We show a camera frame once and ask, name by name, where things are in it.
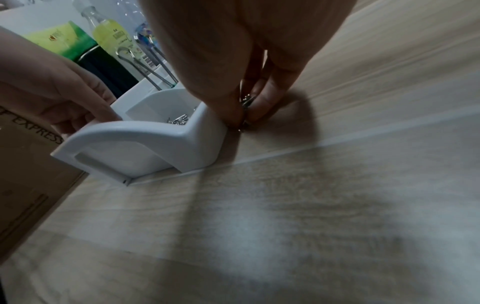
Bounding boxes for person's left hand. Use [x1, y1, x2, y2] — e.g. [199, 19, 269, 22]
[0, 25, 126, 136]

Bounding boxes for large printed cardboard box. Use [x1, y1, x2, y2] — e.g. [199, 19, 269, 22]
[0, 105, 90, 265]

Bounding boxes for white desk organizer tray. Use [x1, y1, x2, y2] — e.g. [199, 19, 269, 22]
[50, 63, 230, 187]

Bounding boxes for clear purple-capped water bottle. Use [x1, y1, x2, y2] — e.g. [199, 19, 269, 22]
[112, 0, 159, 52]

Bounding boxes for pile of silver paper clips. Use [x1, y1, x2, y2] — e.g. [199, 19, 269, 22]
[164, 93, 257, 133]

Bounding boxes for large blue binder clip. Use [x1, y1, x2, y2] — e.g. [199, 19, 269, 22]
[115, 46, 167, 91]

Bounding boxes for green drink bottle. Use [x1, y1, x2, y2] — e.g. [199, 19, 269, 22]
[72, 0, 167, 83]

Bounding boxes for person's right hand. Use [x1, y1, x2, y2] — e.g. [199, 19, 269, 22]
[136, 0, 359, 133]

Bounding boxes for green tissue pack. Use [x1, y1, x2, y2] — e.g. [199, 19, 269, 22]
[20, 20, 100, 64]

